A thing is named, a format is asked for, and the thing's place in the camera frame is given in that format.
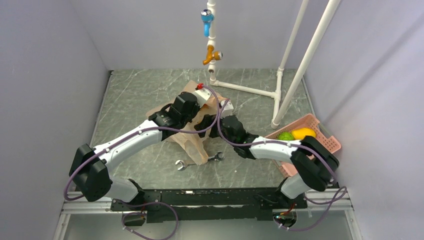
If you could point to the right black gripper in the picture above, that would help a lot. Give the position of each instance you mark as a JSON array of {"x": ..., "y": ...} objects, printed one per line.
[{"x": 208, "y": 120}]

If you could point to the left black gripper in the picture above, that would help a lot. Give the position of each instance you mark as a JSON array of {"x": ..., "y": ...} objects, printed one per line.
[{"x": 197, "y": 108}]

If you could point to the orange banana-print plastic bag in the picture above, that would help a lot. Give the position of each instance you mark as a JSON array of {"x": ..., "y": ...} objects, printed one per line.
[{"x": 192, "y": 144}]

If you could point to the green fake fruit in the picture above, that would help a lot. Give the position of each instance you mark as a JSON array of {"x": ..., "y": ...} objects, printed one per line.
[{"x": 285, "y": 136}]

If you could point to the yellow fake mango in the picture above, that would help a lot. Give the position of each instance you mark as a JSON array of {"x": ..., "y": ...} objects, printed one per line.
[{"x": 301, "y": 133}]

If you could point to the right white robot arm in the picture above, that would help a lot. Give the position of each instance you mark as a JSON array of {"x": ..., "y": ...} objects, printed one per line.
[{"x": 315, "y": 165}]

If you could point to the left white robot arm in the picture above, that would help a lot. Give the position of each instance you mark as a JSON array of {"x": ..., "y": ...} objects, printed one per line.
[{"x": 91, "y": 167}]

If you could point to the silver open-end wrench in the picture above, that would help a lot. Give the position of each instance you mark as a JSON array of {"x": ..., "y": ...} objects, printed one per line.
[{"x": 182, "y": 165}]

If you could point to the orange tap valve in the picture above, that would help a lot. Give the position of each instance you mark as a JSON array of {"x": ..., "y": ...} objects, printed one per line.
[{"x": 212, "y": 55}]

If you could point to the blue tap valve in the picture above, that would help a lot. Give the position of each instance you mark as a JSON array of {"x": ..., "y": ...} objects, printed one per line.
[{"x": 207, "y": 18}]

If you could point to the pink plastic basket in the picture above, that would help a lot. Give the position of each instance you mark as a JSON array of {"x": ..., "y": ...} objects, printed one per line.
[{"x": 311, "y": 122}]

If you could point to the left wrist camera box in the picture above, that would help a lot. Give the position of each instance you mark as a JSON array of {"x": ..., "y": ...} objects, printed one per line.
[{"x": 202, "y": 94}]

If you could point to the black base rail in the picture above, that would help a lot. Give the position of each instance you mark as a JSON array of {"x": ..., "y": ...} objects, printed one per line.
[{"x": 260, "y": 203}]

